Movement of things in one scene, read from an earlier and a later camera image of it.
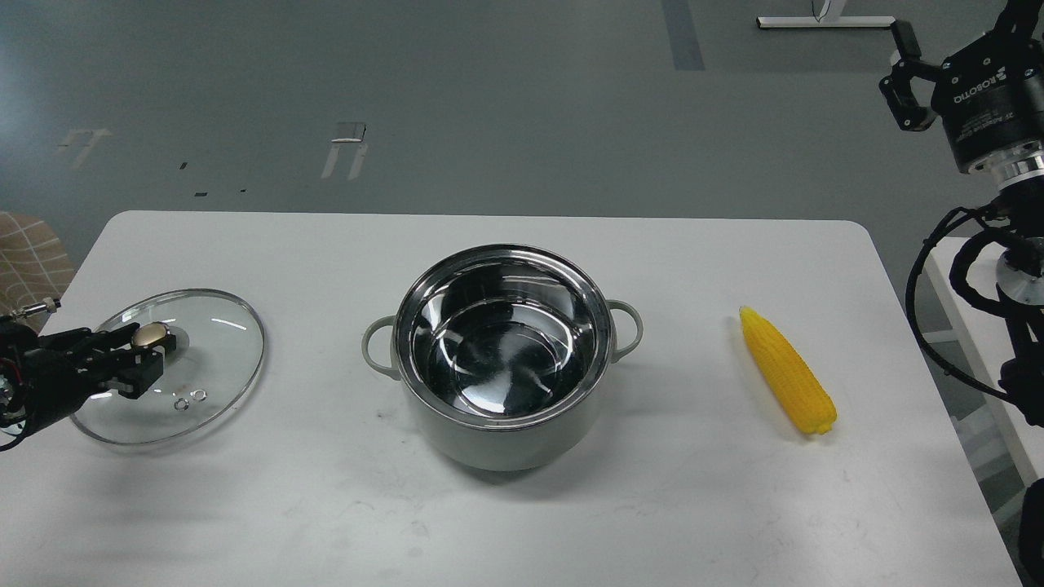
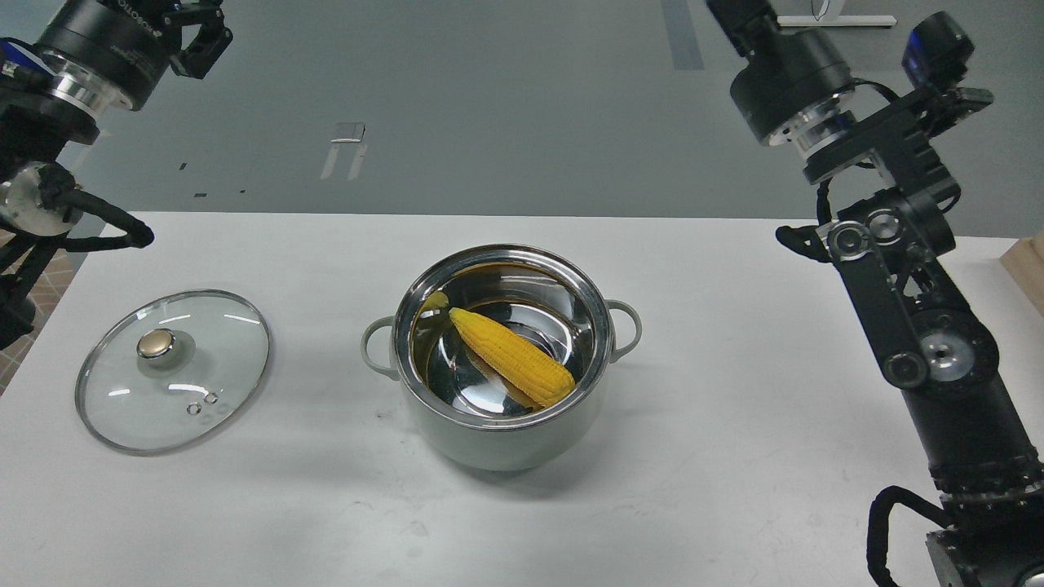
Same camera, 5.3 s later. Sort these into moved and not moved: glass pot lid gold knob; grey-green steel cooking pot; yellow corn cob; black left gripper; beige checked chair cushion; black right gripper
Moved: black left gripper; glass pot lid gold knob; black right gripper; yellow corn cob
Not moved: grey-green steel cooking pot; beige checked chair cushion
